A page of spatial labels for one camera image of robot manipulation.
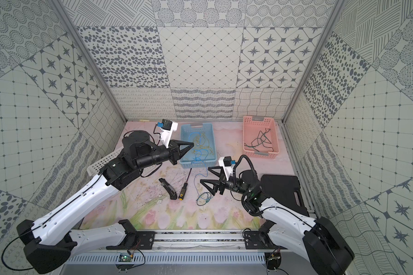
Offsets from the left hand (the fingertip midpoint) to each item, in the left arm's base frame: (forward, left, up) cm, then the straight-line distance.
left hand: (196, 147), depth 59 cm
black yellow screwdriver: (+2, +10, -39) cm, 40 cm away
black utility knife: (-2, +16, -37) cm, 40 cm away
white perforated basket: (+9, +59, -33) cm, 68 cm away
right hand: (-1, -2, -19) cm, 19 cm away
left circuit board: (-29, +32, -40) cm, 59 cm away
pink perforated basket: (+41, -29, -34) cm, 61 cm away
